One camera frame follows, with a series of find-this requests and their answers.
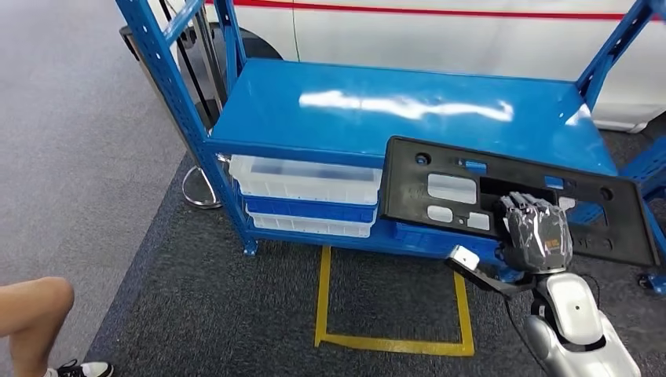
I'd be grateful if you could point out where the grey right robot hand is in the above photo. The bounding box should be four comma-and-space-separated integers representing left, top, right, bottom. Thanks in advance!
494, 192, 574, 275

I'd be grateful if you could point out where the black plastic panel part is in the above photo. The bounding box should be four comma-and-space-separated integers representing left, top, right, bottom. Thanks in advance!
379, 136, 662, 269

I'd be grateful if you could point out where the yellow floor tape square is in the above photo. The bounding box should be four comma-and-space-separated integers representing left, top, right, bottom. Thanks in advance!
314, 246, 475, 358

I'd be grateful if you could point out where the white car with red stripe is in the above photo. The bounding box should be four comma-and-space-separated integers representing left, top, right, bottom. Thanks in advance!
148, 0, 666, 134

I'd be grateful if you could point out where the black and white sneaker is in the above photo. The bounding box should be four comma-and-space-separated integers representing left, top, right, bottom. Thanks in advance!
44, 360, 115, 377

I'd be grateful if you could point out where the person's leg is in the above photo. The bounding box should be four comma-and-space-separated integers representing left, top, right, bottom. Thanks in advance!
0, 276, 75, 377

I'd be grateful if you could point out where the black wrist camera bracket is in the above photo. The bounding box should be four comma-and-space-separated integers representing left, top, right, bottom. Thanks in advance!
445, 257, 537, 298

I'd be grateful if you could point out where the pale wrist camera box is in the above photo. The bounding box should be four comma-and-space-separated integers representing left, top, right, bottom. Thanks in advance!
448, 245, 480, 272

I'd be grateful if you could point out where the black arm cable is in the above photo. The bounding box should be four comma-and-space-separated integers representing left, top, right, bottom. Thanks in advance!
502, 296, 547, 373

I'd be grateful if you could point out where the chrome stanchion post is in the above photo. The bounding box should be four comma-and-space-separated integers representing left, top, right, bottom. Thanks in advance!
119, 24, 224, 210
193, 10, 230, 113

